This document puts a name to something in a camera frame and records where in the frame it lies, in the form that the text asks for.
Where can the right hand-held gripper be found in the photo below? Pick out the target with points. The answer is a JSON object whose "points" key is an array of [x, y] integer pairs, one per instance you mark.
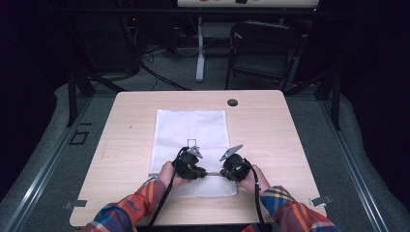
{"points": [[235, 167]]}

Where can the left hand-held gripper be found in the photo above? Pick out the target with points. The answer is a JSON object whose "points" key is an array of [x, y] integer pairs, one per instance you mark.
{"points": [[187, 164]]}

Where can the white cloth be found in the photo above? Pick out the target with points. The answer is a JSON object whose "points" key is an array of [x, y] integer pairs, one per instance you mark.
{"points": [[190, 125]]}

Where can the person's left hand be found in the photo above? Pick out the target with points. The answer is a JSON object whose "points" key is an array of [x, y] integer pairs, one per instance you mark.
{"points": [[166, 174]]}

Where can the person's right hand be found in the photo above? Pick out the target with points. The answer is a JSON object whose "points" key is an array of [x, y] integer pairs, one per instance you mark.
{"points": [[257, 180]]}

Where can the white desk with leg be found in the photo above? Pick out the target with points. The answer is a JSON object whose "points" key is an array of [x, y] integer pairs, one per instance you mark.
{"points": [[200, 58]]}

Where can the black metal stand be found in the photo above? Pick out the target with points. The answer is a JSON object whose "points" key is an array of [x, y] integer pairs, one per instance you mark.
{"points": [[336, 103], [72, 96]]}

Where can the black folding chair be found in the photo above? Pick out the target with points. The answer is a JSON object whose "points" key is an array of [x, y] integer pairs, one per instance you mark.
{"points": [[264, 48]]}

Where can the dark equipment cabinet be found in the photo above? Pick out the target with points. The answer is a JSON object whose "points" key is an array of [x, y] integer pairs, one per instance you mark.
{"points": [[109, 45]]}

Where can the grey metal table bracket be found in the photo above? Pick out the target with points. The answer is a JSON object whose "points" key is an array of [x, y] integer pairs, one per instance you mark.
{"points": [[75, 204], [320, 200]]}

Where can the aluminium floor rail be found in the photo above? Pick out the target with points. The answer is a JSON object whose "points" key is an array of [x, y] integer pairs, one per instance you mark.
{"points": [[42, 183], [354, 167]]}

